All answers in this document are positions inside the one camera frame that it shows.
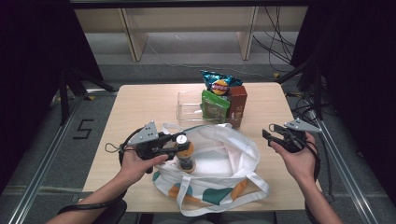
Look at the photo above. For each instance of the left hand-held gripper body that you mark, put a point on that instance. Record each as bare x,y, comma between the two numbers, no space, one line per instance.
152,149

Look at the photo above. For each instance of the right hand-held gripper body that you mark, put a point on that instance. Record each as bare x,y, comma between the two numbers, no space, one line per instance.
294,141

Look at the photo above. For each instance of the orange drink bottle white cap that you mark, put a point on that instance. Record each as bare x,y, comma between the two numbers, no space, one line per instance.
186,158

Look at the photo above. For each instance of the clear plastic container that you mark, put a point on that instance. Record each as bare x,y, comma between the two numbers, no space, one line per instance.
188,109

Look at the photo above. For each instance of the white patterned tote bag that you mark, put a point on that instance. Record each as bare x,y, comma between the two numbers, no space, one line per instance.
224,165

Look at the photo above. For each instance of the brown carton box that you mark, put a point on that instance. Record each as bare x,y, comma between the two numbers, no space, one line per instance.
237,102

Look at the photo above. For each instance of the green snack pouch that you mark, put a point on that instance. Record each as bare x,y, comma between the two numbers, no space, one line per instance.
214,105

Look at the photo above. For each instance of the teal chip bag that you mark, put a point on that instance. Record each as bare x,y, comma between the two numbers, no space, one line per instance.
219,84

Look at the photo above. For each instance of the person's right hand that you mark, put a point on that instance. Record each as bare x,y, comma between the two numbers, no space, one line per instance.
300,166

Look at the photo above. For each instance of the person's left hand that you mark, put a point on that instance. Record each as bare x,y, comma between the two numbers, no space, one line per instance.
134,169

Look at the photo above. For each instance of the black metal stand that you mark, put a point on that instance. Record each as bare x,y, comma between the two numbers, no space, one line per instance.
317,90
64,96

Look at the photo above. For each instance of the person's grey trousers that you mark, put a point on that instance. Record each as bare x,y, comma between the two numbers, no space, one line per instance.
199,221

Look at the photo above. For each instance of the black chair seat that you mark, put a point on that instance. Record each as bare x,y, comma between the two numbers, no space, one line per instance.
113,214

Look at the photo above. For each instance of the dark curtain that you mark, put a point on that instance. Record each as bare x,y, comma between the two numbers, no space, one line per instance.
28,62
358,62

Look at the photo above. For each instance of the light wooden desk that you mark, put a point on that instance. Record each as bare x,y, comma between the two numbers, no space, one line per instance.
134,37

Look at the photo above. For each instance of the metal floor rail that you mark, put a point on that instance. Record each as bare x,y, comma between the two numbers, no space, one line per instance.
351,189
34,183

